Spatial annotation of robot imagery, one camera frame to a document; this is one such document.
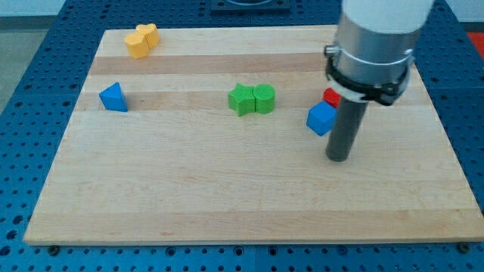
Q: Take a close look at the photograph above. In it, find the green star block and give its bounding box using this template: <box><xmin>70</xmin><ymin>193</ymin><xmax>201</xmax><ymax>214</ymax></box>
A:
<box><xmin>228</xmin><ymin>83</ymin><xmax>256</xmax><ymax>116</ymax></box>

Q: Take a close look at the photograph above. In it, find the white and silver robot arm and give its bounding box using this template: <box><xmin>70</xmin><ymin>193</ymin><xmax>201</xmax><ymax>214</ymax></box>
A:
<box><xmin>324</xmin><ymin>0</ymin><xmax>434</xmax><ymax>106</ymax></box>

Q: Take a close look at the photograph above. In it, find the light wooden board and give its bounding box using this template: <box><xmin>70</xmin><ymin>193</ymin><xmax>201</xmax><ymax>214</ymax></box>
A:
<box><xmin>23</xmin><ymin>26</ymin><xmax>483</xmax><ymax>246</ymax></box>

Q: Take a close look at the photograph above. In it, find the black robot base mount plate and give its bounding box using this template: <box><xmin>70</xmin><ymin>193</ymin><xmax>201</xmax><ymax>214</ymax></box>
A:
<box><xmin>210</xmin><ymin>0</ymin><xmax>291</xmax><ymax>13</ymax></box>

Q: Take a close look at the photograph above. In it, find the blue cube block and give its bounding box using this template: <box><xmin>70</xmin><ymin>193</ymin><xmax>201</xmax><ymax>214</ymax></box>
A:
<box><xmin>306</xmin><ymin>101</ymin><xmax>337</xmax><ymax>136</ymax></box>

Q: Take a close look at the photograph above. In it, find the green cylinder block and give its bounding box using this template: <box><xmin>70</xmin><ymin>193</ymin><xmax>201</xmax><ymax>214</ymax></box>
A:
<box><xmin>253</xmin><ymin>84</ymin><xmax>275</xmax><ymax>114</ymax></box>

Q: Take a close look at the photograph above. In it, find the blue triangle block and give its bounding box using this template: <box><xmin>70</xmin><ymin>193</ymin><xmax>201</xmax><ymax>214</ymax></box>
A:
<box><xmin>98</xmin><ymin>82</ymin><xmax>128</xmax><ymax>112</ymax></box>

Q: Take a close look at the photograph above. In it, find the red block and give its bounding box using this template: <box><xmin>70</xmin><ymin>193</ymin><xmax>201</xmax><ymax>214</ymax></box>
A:
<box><xmin>322</xmin><ymin>88</ymin><xmax>341</xmax><ymax>109</ymax></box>

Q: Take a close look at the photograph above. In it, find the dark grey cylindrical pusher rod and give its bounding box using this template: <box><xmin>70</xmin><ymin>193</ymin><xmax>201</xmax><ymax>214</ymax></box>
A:
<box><xmin>326</xmin><ymin>97</ymin><xmax>368</xmax><ymax>162</ymax></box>

